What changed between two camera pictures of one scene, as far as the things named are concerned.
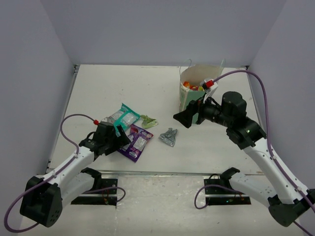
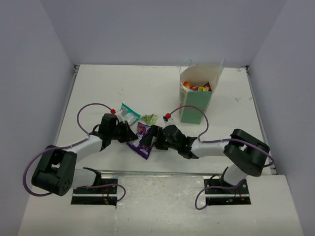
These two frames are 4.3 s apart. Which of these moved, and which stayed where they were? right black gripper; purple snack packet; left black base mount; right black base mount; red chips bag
Moved: red chips bag; purple snack packet; right black gripper
Stayed: left black base mount; right black base mount
